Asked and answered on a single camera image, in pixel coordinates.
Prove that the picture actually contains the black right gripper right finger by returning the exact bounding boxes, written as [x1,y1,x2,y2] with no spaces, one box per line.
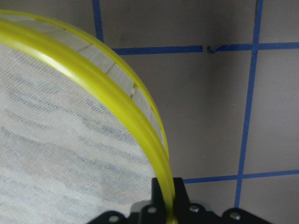
[173,177,191,210]

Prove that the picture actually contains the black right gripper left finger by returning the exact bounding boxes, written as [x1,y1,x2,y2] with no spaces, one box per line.
[150,178,166,210]

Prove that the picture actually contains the yellow steamer basket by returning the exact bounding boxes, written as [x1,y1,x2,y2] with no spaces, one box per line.
[0,10,175,224]

